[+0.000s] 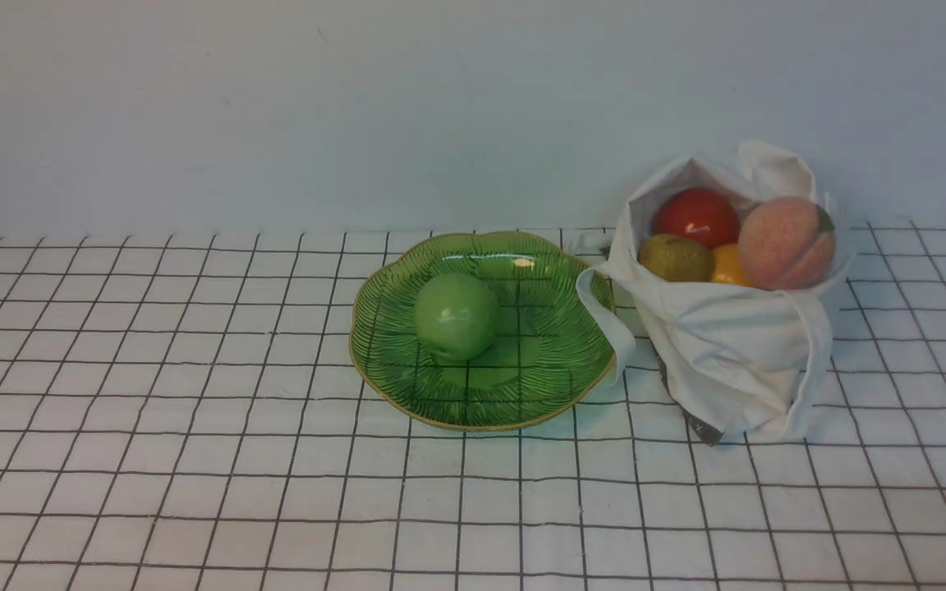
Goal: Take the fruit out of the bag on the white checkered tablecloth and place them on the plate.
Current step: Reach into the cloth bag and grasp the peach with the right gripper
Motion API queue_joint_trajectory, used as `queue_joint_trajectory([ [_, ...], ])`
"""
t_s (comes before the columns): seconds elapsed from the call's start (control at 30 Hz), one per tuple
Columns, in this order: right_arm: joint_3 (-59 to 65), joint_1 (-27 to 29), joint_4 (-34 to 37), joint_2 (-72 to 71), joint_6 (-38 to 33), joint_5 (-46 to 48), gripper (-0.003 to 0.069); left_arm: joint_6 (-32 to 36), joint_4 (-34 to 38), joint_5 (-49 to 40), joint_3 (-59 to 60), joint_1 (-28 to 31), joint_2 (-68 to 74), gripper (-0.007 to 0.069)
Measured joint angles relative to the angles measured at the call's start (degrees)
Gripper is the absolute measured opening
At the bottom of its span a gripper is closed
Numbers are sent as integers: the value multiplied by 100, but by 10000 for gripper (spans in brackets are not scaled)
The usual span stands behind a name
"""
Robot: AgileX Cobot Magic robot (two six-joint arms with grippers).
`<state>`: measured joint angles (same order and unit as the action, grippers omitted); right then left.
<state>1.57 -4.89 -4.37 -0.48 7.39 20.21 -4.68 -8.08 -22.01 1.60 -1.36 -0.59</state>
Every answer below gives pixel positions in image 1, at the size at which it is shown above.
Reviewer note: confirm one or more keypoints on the green apple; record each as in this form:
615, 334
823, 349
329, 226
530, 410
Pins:
455, 317

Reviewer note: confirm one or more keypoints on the pink peach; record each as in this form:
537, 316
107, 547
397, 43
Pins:
787, 244

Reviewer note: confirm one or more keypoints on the red apple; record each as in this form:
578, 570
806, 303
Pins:
702, 215

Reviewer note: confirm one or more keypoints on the brown-green kiwi fruit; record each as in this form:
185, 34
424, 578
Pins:
676, 259

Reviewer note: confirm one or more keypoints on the white cloth tote bag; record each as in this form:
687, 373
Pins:
737, 359

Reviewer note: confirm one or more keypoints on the green leaf-shaped ceramic plate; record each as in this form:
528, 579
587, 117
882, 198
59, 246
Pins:
548, 353

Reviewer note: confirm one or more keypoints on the white grid tablecloth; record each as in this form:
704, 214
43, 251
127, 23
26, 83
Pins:
182, 414

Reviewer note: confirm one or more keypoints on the orange fruit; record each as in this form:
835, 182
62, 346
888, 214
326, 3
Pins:
727, 266

